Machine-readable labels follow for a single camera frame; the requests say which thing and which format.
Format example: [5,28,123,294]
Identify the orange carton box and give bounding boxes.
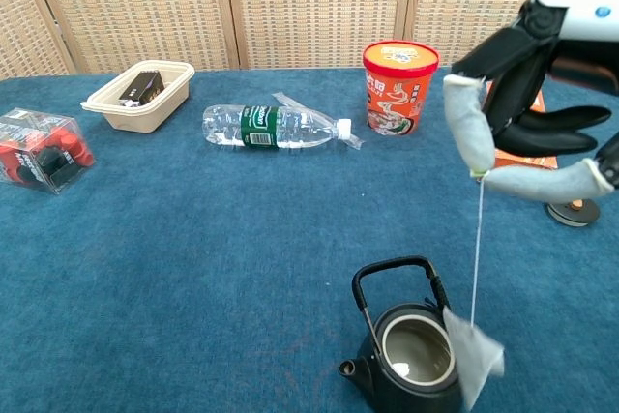
[483,81,560,171]

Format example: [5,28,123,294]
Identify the red instant noodle cup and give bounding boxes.
[362,40,441,137]

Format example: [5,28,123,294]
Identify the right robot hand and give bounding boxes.
[443,0,619,205]

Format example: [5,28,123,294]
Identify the white tea bag with string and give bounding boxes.
[442,168,506,412]

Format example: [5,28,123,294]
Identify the clear box with red parts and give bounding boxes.
[0,107,96,196]

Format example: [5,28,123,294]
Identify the black cast iron teapot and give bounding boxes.
[338,256,471,413]

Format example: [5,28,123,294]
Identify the small black box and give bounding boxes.
[118,70,165,108]

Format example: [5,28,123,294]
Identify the beige paper tray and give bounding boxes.
[79,59,196,134]

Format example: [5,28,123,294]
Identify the plastic wrapped straw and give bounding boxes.
[271,91,365,149]

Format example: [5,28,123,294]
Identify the small black round lid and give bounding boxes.
[545,198,601,228]

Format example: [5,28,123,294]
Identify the blue table mat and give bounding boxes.
[0,62,619,413]

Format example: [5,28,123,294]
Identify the clear plastic water bottle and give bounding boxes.
[201,103,353,151]

